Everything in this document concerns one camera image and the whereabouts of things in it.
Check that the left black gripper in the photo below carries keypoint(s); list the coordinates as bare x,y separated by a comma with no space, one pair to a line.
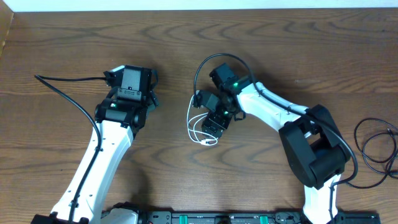
153,101

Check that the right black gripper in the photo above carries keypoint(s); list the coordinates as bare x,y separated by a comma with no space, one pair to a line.
212,117

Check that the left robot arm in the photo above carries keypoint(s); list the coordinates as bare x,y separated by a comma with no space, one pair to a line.
117,120

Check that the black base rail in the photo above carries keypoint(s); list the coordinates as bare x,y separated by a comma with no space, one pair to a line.
242,217

